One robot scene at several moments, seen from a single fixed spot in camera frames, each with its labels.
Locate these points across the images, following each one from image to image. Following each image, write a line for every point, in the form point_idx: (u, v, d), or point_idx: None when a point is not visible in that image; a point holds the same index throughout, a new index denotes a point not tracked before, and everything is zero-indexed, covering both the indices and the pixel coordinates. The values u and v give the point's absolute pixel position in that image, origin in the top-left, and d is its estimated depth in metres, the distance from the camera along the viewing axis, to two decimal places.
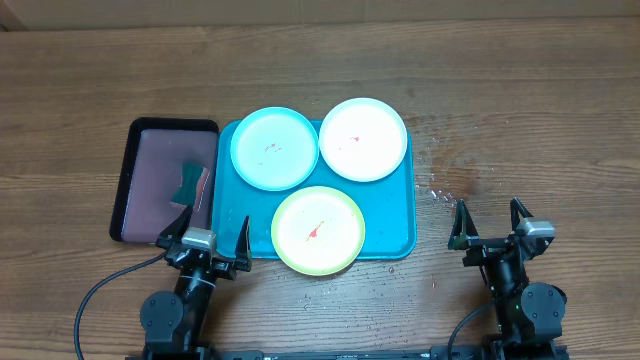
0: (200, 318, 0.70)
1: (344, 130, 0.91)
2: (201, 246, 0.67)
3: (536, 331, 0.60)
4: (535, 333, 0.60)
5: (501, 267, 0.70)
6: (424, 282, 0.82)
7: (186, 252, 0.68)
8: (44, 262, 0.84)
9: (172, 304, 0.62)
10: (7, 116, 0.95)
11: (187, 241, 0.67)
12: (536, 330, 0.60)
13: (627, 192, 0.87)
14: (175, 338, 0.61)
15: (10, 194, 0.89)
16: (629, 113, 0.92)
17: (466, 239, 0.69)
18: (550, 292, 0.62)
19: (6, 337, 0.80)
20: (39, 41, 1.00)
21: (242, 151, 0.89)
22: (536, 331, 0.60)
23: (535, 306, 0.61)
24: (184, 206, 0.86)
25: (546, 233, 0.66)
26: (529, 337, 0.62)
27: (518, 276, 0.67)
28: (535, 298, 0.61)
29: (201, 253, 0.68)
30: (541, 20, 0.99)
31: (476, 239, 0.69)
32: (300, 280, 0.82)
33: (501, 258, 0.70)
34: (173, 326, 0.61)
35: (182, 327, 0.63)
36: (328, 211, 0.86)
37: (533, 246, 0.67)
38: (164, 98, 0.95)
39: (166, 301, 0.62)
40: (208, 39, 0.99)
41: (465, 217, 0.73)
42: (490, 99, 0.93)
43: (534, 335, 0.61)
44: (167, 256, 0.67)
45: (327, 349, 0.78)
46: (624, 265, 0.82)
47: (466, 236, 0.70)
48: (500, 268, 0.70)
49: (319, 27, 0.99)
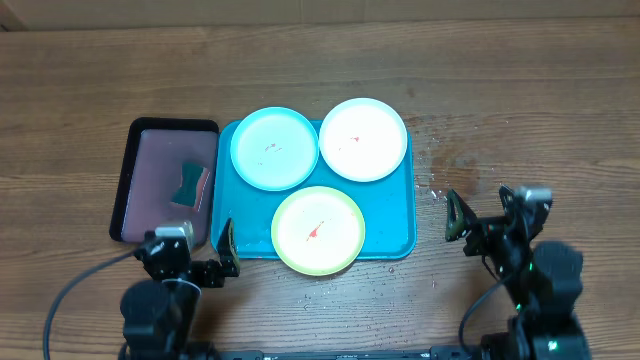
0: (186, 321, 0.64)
1: (344, 130, 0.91)
2: (176, 234, 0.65)
3: (557, 284, 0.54)
4: (555, 288, 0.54)
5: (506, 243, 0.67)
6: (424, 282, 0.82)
7: (162, 243, 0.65)
8: (45, 262, 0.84)
9: (159, 290, 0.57)
10: (7, 116, 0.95)
11: (160, 232, 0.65)
12: (556, 287, 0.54)
13: (627, 192, 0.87)
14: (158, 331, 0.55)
15: (10, 195, 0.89)
16: (630, 113, 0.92)
17: (465, 220, 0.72)
18: (564, 249, 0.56)
19: (6, 337, 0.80)
20: (38, 40, 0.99)
21: (242, 151, 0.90)
22: (557, 288, 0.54)
23: (551, 263, 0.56)
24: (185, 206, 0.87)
25: (541, 197, 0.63)
26: (552, 302, 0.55)
27: (525, 247, 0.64)
28: (550, 256, 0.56)
29: (177, 242, 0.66)
30: (541, 19, 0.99)
31: (473, 219, 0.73)
32: (300, 280, 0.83)
33: (505, 234, 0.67)
34: (157, 315, 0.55)
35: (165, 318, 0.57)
36: (328, 212, 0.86)
37: (533, 211, 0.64)
38: (165, 98, 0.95)
39: (152, 289, 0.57)
40: (208, 40, 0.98)
41: (457, 201, 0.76)
42: (490, 99, 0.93)
43: (555, 295, 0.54)
44: (139, 248, 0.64)
45: (327, 349, 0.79)
46: (623, 265, 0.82)
47: (464, 218, 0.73)
48: (505, 245, 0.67)
49: (319, 27, 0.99)
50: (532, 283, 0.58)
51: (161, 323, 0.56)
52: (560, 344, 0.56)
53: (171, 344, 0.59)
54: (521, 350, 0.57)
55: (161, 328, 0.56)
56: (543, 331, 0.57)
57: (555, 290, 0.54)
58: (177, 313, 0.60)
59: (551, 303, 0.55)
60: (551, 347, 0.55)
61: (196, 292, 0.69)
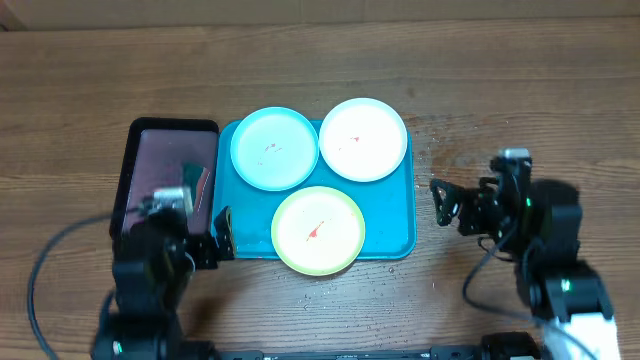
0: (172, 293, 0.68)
1: (344, 130, 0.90)
2: None
3: (553, 208, 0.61)
4: (553, 214, 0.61)
5: (494, 205, 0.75)
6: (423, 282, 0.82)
7: None
8: (45, 262, 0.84)
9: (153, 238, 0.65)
10: (7, 116, 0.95)
11: None
12: (555, 216, 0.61)
13: (627, 192, 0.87)
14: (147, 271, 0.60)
15: (10, 194, 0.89)
16: (630, 113, 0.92)
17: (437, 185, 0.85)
18: (567, 195, 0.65)
19: (6, 337, 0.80)
20: (38, 40, 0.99)
21: (242, 151, 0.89)
22: (555, 214, 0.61)
23: (554, 199, 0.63)
24: None
25: (520, 160, 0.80)
26: (550, 232, 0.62)
27: (511, 201, 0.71)
28: (552, 196, 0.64)
29: None
30: (541, 19, 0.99)
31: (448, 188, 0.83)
32: (300, 280, 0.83)
33: (494, 199, 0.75)
34: (147, 257, 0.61)
35: (157, 261, 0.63)
36: (328, 212, 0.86)
37: (518, 165, 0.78)
38: (165, 98, 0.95)
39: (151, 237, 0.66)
40: (208, 40, 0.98)
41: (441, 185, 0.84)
42: (490, 99, 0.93)
43: (553, 224, 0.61)
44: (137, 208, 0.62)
45: (327, 349, 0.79)
46: (623, 265, 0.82)
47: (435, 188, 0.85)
48: (494, 207, 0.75)
49: (319, 26, 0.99)
50: (525, 229, 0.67)
51: (154, 265, 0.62)
52: (574, 283, 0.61)
53: (160, 295, 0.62)
54: (532, 293, 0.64)
55: (151, 273, 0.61)
56: (550, 273, 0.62)
57: (553, 216, 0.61)
58: (168, 270, 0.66)
59: (553, 232, 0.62)
60: (563, 286, 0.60)
61: (183, 286, 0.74)
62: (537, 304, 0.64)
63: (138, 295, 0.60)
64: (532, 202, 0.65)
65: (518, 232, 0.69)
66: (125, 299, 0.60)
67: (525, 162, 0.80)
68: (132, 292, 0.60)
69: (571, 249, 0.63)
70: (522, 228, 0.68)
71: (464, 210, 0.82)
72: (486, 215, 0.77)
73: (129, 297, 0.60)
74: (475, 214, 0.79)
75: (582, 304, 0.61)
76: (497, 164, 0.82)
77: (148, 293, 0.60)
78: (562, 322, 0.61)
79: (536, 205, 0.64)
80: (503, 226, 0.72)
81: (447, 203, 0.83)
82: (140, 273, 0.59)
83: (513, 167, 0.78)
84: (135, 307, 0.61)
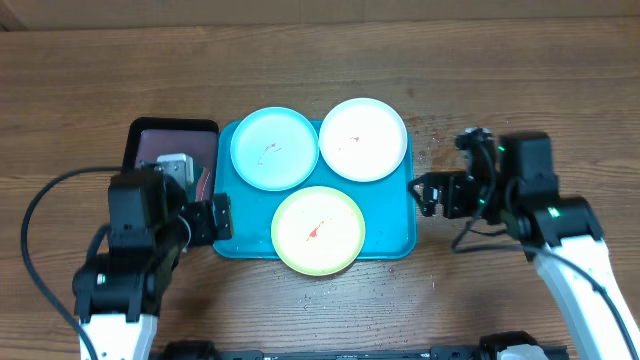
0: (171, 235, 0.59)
1: (344, 130, 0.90)
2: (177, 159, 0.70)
3: (523, 141, 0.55)
4: (522, 145, 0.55)
5: (472, 180, 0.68)
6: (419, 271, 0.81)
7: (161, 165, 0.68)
8: (44, 262, 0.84)
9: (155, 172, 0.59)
10: (7, 116, 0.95)
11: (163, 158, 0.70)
12: (524, 146, 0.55)
13: (627, 192, 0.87)
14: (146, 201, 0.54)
15: (10, 195, 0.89)
16: (630, 113, 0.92)
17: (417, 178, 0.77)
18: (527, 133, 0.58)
19: (6, 337, 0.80)
20: (38, 40, 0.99)
21: (242, 151, 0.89)
22: (524, 144, 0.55)
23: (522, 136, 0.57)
24: None
25: (479, 129, 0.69)
26: (522, 164, 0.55)
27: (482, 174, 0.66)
28: (513, 134, 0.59)
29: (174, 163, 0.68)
30: (541, 19, 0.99)
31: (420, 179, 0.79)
32: (300, 280, 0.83)
33: (469, 173, 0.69)
34: (150, 185, 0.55)
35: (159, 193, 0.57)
36: (328, 212, 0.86)
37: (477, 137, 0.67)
38: (165, 98, 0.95)
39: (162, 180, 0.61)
40: (208, 40, 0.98)
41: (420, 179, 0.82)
42: (490, 99, 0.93)
43: (522, 154, 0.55)
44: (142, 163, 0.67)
45: (327, 349, 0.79)
46: (623, 265, 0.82)
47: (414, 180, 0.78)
48: (472, 182, 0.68)
49: (319, 27, 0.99)
50: (499, 177, 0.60)
51: (152, 194, 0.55)
52: (560, 210, 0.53)
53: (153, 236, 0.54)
54: (520, 226, 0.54)
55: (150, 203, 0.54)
56: (537, 205, 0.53)
57: (522, 147, 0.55)
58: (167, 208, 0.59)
59: (526, 169, 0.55)
60: (550, 212, 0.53)
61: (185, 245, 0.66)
62: (525, 239, 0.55)
63: (132, 222, 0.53)
64: (503, 146, 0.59)
65: (498, 193, 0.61)
66: (117, 231, 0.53)
67: (484, 130, 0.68)
68: (126, 220, 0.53)
69: (551, 182, 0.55)
70: (496, 180, 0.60)
71: (447, 193, 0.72)
72: (463, 192, 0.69)
73: (123, 226, 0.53)
74: (454, 193, 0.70)
75: (568, 227, 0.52)
76: (463, 139, 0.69)
77: (145, 225, 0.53)
78: (553, 250, 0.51)
79: (507, 143, 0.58)
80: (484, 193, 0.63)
81: (426, 187, 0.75)
82: (138, 200, 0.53)
83: (475, 137, 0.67)
84: (127, 241, 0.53)
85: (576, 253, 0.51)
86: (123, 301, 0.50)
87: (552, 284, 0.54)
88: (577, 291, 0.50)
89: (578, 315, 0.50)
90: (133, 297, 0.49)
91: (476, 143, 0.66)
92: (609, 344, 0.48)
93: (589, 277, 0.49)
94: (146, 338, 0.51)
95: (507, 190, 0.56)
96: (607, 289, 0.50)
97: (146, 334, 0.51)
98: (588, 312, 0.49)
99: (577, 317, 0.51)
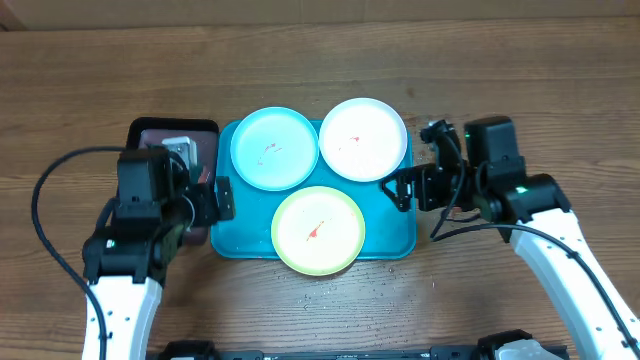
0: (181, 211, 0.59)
1: (344, 130, 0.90)
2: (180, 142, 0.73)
3: (487, 126, 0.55)
4: (486, 131, 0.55)
5: (441, 172, 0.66)
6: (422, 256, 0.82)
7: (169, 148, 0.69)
8: (44, 262, 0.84)
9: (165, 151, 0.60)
10: (7, 116, 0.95)
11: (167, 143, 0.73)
12: (487, 130, 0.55)
13: (627, 192, 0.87)
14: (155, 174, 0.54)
15: (10, 195, 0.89)
16: (630, 113, 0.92)
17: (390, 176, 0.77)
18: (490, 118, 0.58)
19: (6, 337, 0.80)
20: (38, 40, 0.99)
21: (242, 151, 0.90)
22: (489, 129, 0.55)
23: (485, 122, 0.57)
24: None
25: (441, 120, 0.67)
26: (489, 147, 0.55)
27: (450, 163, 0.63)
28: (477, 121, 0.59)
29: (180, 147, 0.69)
30: (541, 19, 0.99)
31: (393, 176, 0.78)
32: (300, 280, 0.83)
33: (436, 164, 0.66)
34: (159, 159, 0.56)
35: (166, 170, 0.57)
36: (328, 211, 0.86)
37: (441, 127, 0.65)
38: (165, 98, 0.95)
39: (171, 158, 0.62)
40: (208, 40, 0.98)
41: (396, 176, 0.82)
42: (490, 99, 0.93)
43: (487, 138, 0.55)
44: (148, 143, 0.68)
45: (327, 349, 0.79)
46: (624, 265, 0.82)
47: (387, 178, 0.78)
48: (440, 174, 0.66)
49: (319, 27, 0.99)
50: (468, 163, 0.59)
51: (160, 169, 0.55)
52: (528, 187, 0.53)
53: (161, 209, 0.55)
54: (491, 207, 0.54)
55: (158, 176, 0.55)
56: (507, 186, 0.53)
57: (486, 133, 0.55)
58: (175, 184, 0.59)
59: (492, 151, 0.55)
60: (518, 191, 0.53)
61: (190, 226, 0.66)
62: (498, 221, 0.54)
63: (139, 195, 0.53)
64: (469, 133, 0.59)
65: (469, 180, 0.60)
66: (124, 203, 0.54)
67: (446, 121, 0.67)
68: (133, 192, 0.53)
69: (520, 163, 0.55)
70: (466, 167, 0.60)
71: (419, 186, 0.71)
72: (435, 183, 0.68)
73: (131, 199, 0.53)
74: (426, 185, 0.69)
75: (536, 202, 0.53)
76: (424, 133, 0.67)
77: (152, 198, 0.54)
78: (525, 224, 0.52)
79: (473, 130, 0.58)
80: (454, 182, 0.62)
81: (400, 183, 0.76)
82: (146, 174, 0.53)
83: (437, 129, 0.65)
84: (133, 213, 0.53)
85: (549, 224, 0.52)
86: (128, 267, 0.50)
87: (529, 259, 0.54)
88: (552, 260, 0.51)
89: (557, 284, 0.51)
90: (140, 264, 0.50)
91: (440, 134, 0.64)
92: (590, 307, 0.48)
93: (561, 243, 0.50)
94: (150, 302, 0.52)
95: (477, 176, 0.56)
96: (579, 253, 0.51)
97: (150, 299, 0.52)
98: (566, 278, 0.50)
99: (558, 287, 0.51)
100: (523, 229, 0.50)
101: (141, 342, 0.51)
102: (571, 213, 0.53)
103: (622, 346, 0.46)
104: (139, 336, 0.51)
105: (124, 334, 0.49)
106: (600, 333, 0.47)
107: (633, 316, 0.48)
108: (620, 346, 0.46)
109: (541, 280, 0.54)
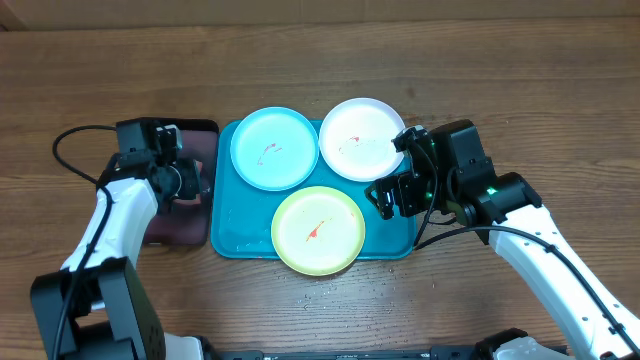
0: (173, 169, 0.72)
1: (344, 130, 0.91)
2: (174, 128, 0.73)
3: (451, 133, 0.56)
4: (450, 137, 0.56)
5: (417, 177, 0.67)
6: (413, 245, 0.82)
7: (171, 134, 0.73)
8: (45, 262, 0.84)
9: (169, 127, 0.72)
10: (7, 115, 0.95)
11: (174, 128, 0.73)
12: (451, 136, 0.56)
13: (627, 192, 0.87)
14: (146, 131, 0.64)
15: (10, 194, 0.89)
16: (630, 113, 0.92)
17: (369, 187, 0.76)
18: (457, 123, 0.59)
19: (6, 337, 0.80)
20: (38, 40, 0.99)
21: (242, 151, 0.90)
22: (453, 136, 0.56)
23: (449, 128, 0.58)
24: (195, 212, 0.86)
25: (412, 127, 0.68)
26: (455, 152, 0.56)
27: (425, 166, 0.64)
28: (443, 128, 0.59)
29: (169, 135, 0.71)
30: (541, 19, 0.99)
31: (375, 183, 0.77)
32: (300, 280, 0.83)
33: (412, 171, 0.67)
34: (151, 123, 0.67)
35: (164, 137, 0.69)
36: (328, 212, 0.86)
37: (413, 132, 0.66)
38: (165, 98, 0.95)
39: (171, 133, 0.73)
40: (208, 40, 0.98)
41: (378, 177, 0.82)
42: (490, 99, 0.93)
43: (452, 144, 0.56)
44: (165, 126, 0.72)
45: (327, 349, 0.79)
46: (624, 264, 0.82)
47: (369, 187, 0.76)
48: (417, 180, 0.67)
49: (319, 27, 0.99)
50: (439, 168, 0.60)
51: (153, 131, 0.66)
52: (498, 188, 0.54)
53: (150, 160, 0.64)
54: (466, 212, 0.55)
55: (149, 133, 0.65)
56: (478, 190, 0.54)
57: (451, 139, 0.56)
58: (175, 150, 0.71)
59: (459, 156, 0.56)
60: (489, 193, 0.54)
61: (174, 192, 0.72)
62: (475, 224, 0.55)
63: (135, 146, 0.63)
64: (435, 141, 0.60)
65: (441, 183, 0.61)
66: (124, 154, 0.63)
67: (418, 127, 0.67)
68: (130, 146, 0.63)
69: (486, 166, 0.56)
70: (438, 171, 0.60)
71: (397, 192, 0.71)
72: (413, 188, 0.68)
73: (128, 150, 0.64)
74: (404, 191, 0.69)
75: (509, 202, 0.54)
76: (397, 140, 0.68)
77: (145, 147, 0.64)
78: (500, 224, 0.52)
79: (438, 136, 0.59)
80: (430, 187, 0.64)
81: (378, 191, 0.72)
82: (139, 130, 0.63)
83: (409, 136, 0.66)
84: (130, 159, 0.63)
85: (525, 218, 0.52)
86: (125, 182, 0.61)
87: (509, 258, 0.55)
88: (530, 255, 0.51)
89: (540, 279, 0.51)
90: (138, 179, 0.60)
91: (410, 141, 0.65)
92: (574, 298, 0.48)
93: (537, 239, 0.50)
94: (146, 200, 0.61)
95: (447, 182, 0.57)
96: (556, 246, 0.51)
97: (146, 197, 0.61)
98: (547, 273, 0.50)
99: (543, 285, 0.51)
100: (499, 229, 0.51)
101: (137, 221, 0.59)
102: (543, 207, 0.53)
103: (609, 333, 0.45)
104: (136, 213, 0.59)
105: (125, 199, 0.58)
106: (587, 322, 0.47)
107: (617, 302, 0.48)
108: (607, 334, 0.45)
109: (524, 276, 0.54)
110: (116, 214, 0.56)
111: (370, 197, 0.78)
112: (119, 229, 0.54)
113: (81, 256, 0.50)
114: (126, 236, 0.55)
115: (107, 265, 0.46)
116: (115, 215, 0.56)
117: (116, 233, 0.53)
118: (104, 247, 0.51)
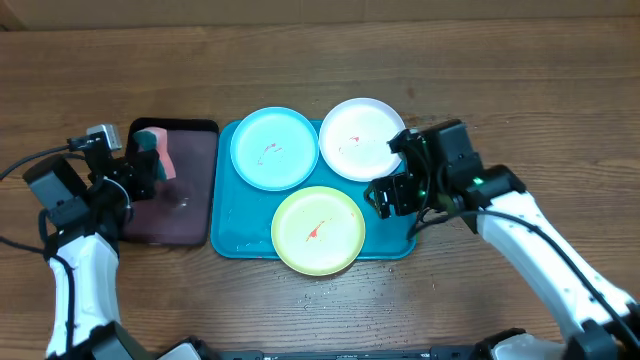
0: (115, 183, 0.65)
1: (344, 130, 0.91)
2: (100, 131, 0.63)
3: (440, 130, 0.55)
4: (440, 135, 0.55)
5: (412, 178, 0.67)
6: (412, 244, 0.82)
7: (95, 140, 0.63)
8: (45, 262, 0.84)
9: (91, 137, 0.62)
10: (7, 116, 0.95)
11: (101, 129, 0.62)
12: (440, 132, 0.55)
13: (627, 192, 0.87)
14: (64, 180, 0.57)
15: (10, 195, 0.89)
16: (630, 113, 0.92)
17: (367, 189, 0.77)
18: (448, 121, 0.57)
19: (6, 337, 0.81)
20: (38, 40, 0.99)
21: (242, 151, 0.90)
22: (441, 133, 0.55)
23: (440, 125, 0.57)
24: (194, 211, 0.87)
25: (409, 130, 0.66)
26: (445, 147, 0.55)
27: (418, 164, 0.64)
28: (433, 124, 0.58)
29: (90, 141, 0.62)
30: (541, 19, 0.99)
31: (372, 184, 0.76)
32: (300, 280, 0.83)
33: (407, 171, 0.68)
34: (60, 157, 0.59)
35: (87, 149, 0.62)
36: (328, 211, 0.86)
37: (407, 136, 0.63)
38: (165, 98, 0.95)
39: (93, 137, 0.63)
40: (208, 40, 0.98)
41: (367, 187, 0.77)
42: (490, 99, 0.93)
43: (441, 140, 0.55)
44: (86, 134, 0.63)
45: (327, 349, 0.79)
46: (624, 264, 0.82)
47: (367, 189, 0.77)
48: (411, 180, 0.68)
49: (319, 27, 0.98)
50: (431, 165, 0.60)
51: (68, 166, 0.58)
52: (485, 179, 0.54)
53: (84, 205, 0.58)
54: (454, 201, 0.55)
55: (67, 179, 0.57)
56: (465, 181, 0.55)
57: (440, 137, 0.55)
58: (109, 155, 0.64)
59: (448, 152, 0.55)
60: (476, 183, 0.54)
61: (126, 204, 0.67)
62: None
63: (62, 198, 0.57)
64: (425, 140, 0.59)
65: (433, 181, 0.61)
66: (52, 209, 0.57)
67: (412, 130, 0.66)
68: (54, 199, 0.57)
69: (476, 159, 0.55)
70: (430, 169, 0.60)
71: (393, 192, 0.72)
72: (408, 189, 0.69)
73: (55, 204, 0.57)
74: (399, 191, 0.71)
75: (496, 190, 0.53)
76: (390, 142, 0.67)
77: (73, 195, 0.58)
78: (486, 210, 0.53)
79: (428, 134, 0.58)
80: (423, 186, 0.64)
81: (375, 191, 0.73)
82: (55, 180, 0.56)
83: (403, 138, 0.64)
84: (66, 215, 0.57)
85: (510, 203, 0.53)
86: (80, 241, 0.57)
87: (492, 237, 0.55)
88: (513, 233, 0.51)
89: (523, 256, 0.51)
90: (88, 235, 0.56)
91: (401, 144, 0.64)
92: (556, 273, 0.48)
93: (520, 219, 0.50)
94: (105, 253, 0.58)
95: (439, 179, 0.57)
96: (539, 225, 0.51)
97: (103, 251, 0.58)
98: (530, 249, 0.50)
99: (526, 262, 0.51)
100: (485, 212, 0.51)
101: (105, 273, 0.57)
102: (528, 194, 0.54)
103: (589, 301, 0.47)
104: (101, 268, 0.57)
105: (82, 259, 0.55)
106: (569, 293, 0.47)
107: (596, 273, 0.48)
108: (586, 302, 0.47)
109: (508, 254, 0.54)
110: (80, 277, 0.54)
111: (369, 199, 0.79)
112: (92, 293, 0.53)
113: (63, 336, 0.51)
114: (100, 295, 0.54)
115: (97, 335, 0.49)
116: (80, 279, 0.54)
117: (90, 299, 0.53)
118: (84, 319, 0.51)
